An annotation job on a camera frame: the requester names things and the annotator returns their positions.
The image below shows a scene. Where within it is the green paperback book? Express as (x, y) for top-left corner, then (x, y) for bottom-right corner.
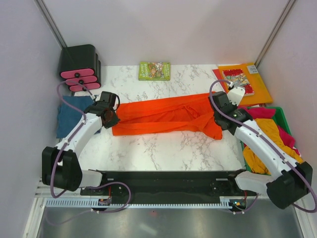
(138, 61), (171, 81)

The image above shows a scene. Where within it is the white slotted cable duct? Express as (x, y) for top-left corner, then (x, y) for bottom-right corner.
(45, 198), (232, 209)

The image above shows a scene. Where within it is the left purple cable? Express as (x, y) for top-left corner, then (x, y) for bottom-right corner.
(46, 79), (132, 226)

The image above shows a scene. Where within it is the green plastic bin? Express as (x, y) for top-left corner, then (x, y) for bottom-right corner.
(241, 106), (295, 172)

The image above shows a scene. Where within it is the yellow t shirt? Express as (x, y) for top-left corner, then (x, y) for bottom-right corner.
(243, 119), (304, 175)

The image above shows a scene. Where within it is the blue folded t shirt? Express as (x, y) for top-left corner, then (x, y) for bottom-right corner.
(56, 96), (94, 139)

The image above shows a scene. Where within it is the black pink drawer unit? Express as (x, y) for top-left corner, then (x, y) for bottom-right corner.
(58, 44), (101, 92)

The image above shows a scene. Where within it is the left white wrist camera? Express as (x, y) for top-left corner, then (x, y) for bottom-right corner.
(227, 83), (245, 106)

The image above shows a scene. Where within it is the orange folder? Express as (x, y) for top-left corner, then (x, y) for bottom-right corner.
(218, 63), (273, 106)

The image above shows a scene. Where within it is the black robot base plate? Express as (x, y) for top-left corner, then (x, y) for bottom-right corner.
(80, 171), (255, 206)

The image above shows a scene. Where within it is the red comic book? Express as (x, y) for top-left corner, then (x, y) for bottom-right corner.
(222, 68), (255, 96)

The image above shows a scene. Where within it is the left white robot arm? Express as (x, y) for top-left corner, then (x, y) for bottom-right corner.
(42, 91), (120, 198)

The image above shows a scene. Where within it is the red folder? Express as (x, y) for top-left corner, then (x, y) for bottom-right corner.
(212, 68), (228, 93)

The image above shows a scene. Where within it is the orange t shirt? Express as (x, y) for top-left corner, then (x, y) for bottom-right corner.
(112, 93), (222, 140)

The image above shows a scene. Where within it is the magenta t shirt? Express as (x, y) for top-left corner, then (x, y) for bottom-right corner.
(244, 107), (299, 153)

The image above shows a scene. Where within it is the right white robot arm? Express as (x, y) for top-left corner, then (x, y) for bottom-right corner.
(209, 92), (317, 209)

